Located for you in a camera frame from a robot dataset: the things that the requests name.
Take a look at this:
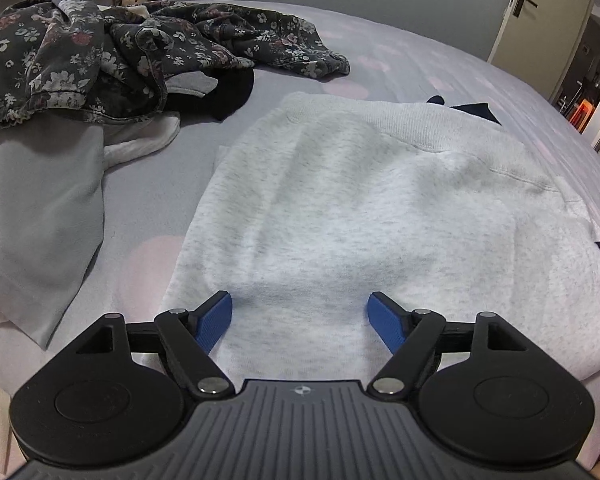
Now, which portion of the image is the white undershirt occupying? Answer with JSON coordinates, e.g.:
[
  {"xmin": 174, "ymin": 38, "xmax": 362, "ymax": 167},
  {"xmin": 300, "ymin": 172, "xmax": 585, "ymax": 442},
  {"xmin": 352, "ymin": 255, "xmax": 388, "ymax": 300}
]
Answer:
[{"xmin": 102, "ymin": 113, "xmax": 181, "ymax": 171}]

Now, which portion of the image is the grey garment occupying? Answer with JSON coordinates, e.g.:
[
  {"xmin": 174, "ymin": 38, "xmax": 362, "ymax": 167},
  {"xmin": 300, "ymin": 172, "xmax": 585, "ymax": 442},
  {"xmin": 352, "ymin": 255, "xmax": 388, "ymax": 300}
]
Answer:
[{"xmin": 0, "ymin": 70, "xmax": 220, "ymax": 351}]

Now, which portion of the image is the black floral garment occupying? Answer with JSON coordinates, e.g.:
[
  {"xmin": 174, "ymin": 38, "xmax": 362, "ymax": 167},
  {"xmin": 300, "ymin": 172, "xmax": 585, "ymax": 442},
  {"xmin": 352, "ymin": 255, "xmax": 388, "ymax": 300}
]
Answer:
[{"xmin": 0, "ymin": 0, "xmax": 350, "ymax": 129}]

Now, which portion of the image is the white sweatshirt with navy collar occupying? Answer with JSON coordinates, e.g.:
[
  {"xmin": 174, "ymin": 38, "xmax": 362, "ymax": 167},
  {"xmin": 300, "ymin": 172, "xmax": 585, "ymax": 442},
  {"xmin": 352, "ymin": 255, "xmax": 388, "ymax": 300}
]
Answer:
[{"xmin": 162, "ymin": 93, "xmax": 600, "ymax": 380}]

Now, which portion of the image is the pink dotted bed sheet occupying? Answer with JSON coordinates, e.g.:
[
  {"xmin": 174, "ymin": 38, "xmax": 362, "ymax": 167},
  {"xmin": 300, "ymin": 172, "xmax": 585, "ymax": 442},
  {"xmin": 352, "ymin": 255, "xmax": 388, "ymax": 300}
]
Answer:
[{"xmin": 0, "ymin": 0, "xmax": 600, "ymax": 480}]

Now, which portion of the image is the cream room door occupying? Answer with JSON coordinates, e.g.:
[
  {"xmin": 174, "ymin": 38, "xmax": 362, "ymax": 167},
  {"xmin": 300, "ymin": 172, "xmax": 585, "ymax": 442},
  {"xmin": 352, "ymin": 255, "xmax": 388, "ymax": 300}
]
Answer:
[{"xmin": 488, "ymin": 0, "xmax": 594, "ymax": 101}]

